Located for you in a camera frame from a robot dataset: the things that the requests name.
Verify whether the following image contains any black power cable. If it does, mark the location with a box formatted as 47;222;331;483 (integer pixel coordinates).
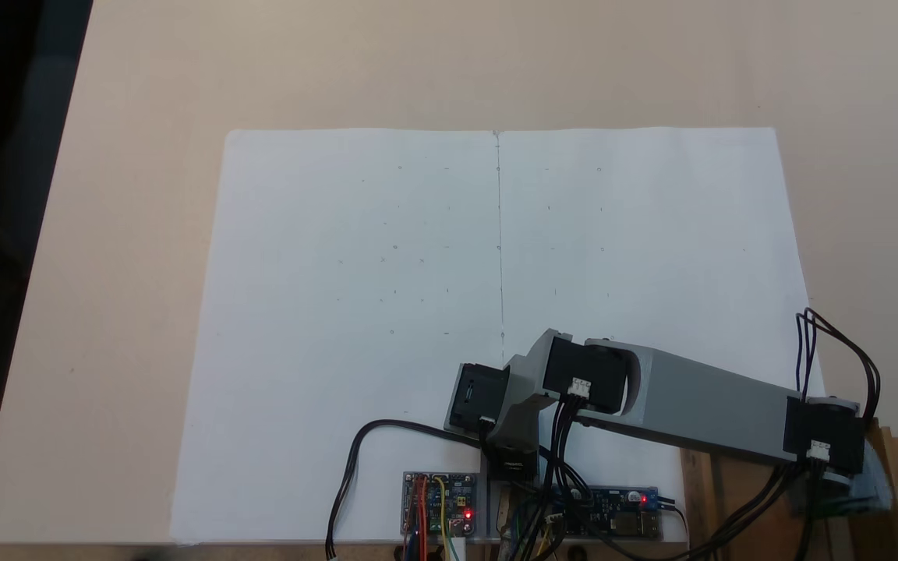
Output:
326;420;490;560

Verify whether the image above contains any white paper sheet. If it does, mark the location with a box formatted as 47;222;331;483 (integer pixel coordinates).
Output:
494;127;829;544
170;129;506;545

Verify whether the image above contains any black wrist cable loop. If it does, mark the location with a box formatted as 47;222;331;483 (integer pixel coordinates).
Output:
795;307;882;423

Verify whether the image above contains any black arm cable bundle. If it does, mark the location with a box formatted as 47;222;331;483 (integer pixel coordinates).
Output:
500;393;820;561

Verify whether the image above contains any blue circuit board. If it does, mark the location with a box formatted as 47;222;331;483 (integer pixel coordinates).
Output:
543;486;665;542

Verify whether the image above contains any circuit board with coloured wires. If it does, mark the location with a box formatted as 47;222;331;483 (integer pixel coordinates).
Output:
401;471;479;540

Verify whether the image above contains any brown cardboard box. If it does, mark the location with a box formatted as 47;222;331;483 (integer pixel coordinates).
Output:
680;419;898;561

